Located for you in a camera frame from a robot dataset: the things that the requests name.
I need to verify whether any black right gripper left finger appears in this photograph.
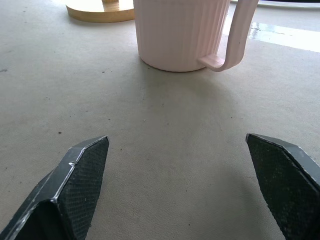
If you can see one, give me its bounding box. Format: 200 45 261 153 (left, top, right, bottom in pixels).
0 135 110 240

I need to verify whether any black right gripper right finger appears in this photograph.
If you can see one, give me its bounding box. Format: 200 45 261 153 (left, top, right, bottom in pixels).
245 133 320 240

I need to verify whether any pink ribbed plastic mug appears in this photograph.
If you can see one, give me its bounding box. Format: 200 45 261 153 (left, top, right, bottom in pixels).
132 0 259 73

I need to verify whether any round wooden stand base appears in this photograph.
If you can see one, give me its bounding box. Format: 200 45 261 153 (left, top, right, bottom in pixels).
65 0 136 24

